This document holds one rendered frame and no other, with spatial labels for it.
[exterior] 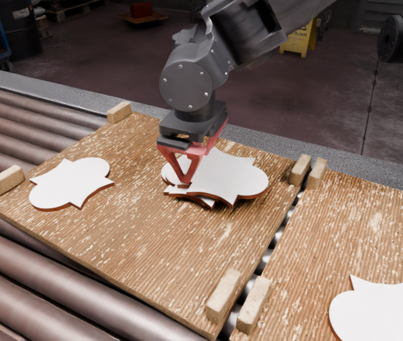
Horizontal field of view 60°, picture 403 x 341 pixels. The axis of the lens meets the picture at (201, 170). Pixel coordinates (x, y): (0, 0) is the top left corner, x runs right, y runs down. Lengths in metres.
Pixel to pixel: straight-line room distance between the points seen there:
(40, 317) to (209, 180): 0.28
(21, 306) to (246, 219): 0.30
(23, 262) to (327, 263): 0.40
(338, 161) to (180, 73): 0.41
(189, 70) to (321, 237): 0.29
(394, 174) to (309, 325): 0.37
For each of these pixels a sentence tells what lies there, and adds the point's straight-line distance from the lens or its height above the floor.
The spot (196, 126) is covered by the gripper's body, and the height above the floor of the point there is 1.06.
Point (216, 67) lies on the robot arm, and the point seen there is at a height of 1.17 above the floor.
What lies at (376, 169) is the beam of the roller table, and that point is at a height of 0.92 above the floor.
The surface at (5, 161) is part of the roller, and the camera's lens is 0.74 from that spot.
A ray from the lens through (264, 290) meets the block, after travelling 0.40.
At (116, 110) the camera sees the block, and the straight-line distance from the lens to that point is 0.74.
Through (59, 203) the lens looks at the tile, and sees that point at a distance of 0.56.
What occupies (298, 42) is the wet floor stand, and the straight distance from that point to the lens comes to 4.02.
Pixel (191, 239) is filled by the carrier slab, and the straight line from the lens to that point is 0.48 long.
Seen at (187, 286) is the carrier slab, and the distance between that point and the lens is 0.43.
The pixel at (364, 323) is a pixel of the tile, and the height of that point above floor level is 0.94.
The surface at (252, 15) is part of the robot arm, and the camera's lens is 0.42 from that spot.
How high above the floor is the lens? 1.29
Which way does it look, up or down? 37 degrees down
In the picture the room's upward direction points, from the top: straight up
